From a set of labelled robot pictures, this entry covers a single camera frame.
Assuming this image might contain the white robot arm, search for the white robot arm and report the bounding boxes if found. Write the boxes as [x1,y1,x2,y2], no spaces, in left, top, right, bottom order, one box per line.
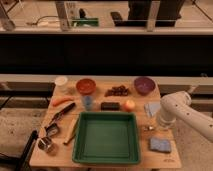
[156,91,213,143]

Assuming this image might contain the blue sponge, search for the blue sponge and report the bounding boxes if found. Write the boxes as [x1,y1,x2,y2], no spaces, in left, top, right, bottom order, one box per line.
[149,137,171,153]

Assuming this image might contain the light blue folded cloth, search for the light blue folded cloth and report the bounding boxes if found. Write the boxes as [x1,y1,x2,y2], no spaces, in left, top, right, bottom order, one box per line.
[144,102,161,117]

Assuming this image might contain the wooden board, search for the wooden board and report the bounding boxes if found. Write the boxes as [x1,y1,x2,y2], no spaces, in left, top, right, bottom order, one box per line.
[30,79,181,170]

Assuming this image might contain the red yellow apple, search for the red yellow apple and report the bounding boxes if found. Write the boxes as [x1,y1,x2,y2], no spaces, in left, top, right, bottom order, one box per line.
[123,100,135,112]

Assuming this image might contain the purple bowl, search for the purple bowl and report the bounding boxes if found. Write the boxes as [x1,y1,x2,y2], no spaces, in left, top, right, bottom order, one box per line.
[134,77,156,95]

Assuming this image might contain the bunch of dark grapes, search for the bunch of dark grapes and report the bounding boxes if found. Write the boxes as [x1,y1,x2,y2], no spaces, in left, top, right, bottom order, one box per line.
[105,85,130,97]

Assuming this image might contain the dark brown block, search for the dark brown block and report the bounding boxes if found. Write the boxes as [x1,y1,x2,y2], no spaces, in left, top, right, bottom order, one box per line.
[101,102,120,111]

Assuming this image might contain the green plastic tray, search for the green plastic tray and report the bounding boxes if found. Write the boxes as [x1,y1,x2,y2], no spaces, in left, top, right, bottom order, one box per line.
[72,112,141,165]

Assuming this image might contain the blue translucent cup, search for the blue translucent cup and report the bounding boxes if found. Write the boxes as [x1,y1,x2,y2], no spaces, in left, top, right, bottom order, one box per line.
[82,95,93,111]

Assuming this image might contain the red bowl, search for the red bowl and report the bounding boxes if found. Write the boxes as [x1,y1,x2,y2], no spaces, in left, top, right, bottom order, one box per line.
[76,78,96,95]

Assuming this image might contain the orange carrot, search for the orange carrot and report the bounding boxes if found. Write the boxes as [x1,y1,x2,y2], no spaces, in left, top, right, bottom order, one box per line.
[52,97,73,107]

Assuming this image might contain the white cup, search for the white cup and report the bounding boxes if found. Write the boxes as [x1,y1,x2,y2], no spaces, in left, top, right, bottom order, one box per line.
[54,76,68,91]

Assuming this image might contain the black metal measuring cup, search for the black metal measuring cup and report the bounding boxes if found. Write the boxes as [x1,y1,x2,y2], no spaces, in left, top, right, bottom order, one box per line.
[45,123,60,137]

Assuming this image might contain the black handled knife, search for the black handled knife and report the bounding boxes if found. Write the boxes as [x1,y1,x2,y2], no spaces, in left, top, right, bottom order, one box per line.
[50,103,76,124]

